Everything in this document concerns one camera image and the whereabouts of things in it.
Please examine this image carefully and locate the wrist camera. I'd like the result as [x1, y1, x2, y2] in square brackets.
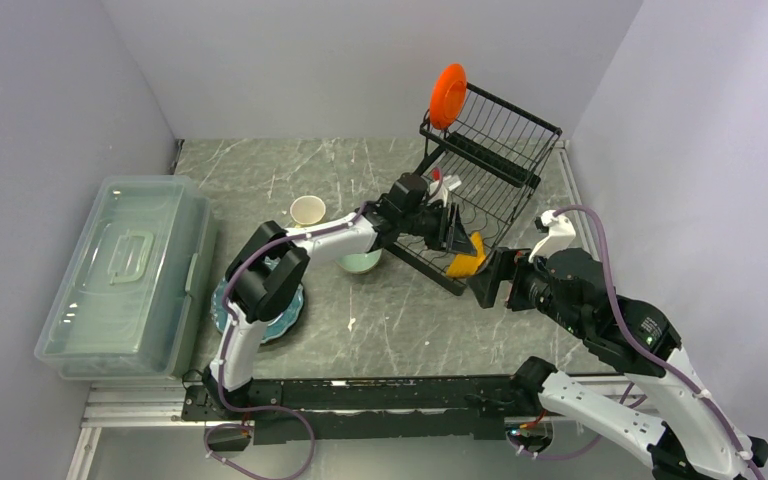
[528, 210, 577, 264]
[428, 168, 462, 207]

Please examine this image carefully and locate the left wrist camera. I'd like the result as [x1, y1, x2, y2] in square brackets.
[428, 168, 462, 207]

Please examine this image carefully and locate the teal scalloped plate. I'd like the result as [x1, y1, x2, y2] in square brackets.
[209, 278, 305, 345]

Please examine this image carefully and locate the black wire dish rack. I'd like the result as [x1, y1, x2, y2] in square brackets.
[383, 82, 564, 297]

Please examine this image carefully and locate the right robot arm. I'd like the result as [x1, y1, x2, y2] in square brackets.
[466, 248, 768, 479]

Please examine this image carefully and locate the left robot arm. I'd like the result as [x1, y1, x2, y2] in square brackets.
[203, 173, 477, 420]

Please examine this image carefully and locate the light green ceramic bowl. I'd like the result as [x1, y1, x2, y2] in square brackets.
[336, 250, 382, 274]

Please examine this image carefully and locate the clear plastic storage box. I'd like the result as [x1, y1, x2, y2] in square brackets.
[34, 175, 217, 381]

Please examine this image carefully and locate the yellow ribbed bowl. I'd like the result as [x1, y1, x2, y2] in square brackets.
[445, 231, 487, 279]

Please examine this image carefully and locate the orange plate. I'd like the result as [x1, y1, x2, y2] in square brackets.
[429, 63, 468, 130]

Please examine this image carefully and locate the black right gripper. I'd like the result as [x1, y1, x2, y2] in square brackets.
[465, 244, 586, 337]

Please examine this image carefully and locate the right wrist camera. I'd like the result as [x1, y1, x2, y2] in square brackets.
[528, 210, 577, 264]

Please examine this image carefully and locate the pale yellow mug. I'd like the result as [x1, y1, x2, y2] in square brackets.
[289, 195, 327, 228]

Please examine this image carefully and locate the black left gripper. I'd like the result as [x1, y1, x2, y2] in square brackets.
[400, 203, 478, 258]

